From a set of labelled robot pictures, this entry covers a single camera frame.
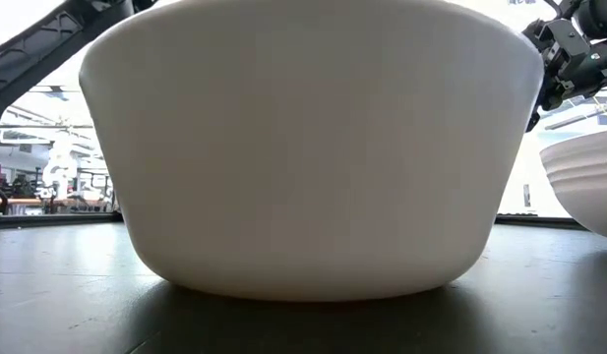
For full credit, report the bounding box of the white bowl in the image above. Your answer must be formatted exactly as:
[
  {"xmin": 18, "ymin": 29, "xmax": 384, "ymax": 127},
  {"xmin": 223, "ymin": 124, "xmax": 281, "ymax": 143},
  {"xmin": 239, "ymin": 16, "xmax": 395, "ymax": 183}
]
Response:
[{"xmin": 538, "ymin": 128, "xmax": 607, "ymax": 242}]

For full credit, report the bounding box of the large beige bowl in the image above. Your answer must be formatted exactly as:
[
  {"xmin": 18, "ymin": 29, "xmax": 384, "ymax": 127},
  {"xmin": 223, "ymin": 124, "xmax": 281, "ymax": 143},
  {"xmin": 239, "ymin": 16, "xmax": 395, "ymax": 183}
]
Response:
[{"xmin": 79, "ymin": 0, "xmax": 545, "ymax": 302}]

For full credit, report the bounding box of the wooden background table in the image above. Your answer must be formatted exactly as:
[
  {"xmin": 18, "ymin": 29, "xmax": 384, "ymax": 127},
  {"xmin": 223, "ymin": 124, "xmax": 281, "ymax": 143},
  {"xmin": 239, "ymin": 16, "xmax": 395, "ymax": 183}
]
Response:
[{"xmin": 0, "ymin": 197, "xmax": 44, "ymax": 207}]

